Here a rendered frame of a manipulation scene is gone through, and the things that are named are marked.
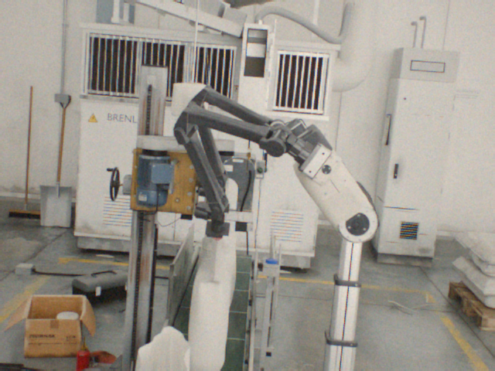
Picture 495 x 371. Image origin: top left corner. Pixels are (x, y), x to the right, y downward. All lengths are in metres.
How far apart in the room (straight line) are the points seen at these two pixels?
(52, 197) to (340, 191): 5.31
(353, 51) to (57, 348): 3.76
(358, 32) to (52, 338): 3.85
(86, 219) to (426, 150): 3.36
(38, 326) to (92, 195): 2.36
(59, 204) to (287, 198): 2.61
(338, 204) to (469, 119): 5.16
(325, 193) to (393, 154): 4.37
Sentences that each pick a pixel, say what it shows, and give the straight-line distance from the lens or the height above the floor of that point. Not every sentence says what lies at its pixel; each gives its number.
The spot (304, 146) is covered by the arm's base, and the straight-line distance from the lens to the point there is 2.48.
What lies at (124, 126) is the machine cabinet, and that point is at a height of 1.22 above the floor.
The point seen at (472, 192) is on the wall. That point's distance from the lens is 7.87.
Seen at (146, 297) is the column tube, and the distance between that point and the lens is 3.72.
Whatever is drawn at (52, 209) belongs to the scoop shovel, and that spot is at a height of 0.17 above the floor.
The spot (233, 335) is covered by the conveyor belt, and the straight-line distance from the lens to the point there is 3.75.
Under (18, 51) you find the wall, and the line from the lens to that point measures 7.91.
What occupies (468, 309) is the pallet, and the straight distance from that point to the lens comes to 5.94.
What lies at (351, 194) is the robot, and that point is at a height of 1.33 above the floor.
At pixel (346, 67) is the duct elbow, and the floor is 1.91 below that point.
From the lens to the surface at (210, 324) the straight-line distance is 3.15.
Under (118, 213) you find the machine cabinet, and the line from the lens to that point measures 6.40.
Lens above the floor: 1.73
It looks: 9 degrees down
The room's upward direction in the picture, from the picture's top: 5 degrees clockwise
